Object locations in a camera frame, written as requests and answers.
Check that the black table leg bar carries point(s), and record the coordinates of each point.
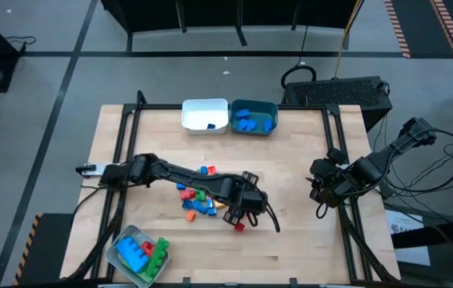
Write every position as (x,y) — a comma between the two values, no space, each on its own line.
(442,234)

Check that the black partition panel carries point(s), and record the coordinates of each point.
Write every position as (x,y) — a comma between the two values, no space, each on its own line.
(210,12)

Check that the small green building block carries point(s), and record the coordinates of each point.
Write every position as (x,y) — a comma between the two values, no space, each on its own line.
(201,195)

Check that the white printed paper sheet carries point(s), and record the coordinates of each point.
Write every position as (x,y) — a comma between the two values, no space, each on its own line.
(414,256)

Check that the small orange building block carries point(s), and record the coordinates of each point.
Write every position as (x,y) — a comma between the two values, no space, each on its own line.
(191,216)

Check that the teal plastic bin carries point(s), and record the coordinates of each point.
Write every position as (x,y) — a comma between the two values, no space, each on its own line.
(260,114)

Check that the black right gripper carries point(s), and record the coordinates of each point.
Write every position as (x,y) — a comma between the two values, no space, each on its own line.
(330,186)

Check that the medium blue building block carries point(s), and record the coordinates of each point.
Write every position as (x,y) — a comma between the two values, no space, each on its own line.
(246,125)
(204,170)
(243,114)
(267,125)

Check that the large blue building block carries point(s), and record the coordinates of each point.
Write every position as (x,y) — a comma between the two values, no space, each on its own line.
(132,254)

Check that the large green building block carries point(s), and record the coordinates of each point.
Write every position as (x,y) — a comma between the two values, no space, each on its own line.
(158,260)
(143,276)

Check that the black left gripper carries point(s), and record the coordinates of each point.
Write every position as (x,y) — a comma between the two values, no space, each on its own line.
(237,194)

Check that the small blue building block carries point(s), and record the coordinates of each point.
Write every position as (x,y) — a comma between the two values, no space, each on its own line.
(199,207)
(187,205)
(181,186)
(210,204)
(212,212)
(211,126)

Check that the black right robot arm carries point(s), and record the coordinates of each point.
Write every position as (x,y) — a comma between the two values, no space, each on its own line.
(386,156)

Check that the black aluminium table frame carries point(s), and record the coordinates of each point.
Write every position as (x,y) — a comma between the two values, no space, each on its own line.
(302,106)

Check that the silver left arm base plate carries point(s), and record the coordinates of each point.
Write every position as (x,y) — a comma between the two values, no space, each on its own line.
(94,169)

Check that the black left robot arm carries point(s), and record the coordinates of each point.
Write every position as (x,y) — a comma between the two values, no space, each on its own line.
(186,176)

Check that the grey plastic bin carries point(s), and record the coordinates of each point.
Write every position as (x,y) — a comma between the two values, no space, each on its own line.
(133,230)

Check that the black perforated computer tower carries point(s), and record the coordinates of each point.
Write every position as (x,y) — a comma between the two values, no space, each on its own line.
(338,94)

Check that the medium red building block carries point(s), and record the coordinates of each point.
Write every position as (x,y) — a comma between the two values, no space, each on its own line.
(187,194)

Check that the white plastic bin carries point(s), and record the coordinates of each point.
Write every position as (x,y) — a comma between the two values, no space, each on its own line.
(204,112)

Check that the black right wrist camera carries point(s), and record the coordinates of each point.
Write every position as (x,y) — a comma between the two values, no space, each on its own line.
(336,156)

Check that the large red building block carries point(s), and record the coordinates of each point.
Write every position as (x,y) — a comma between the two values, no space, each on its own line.
(148,249)

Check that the yellow building block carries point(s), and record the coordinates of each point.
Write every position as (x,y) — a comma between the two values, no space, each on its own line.
(219,205)

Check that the black mat with striped edges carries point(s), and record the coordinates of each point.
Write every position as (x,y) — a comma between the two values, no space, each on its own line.
(422,24)
(50,248)

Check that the small red building block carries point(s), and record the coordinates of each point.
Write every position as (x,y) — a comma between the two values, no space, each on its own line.
(239,227)

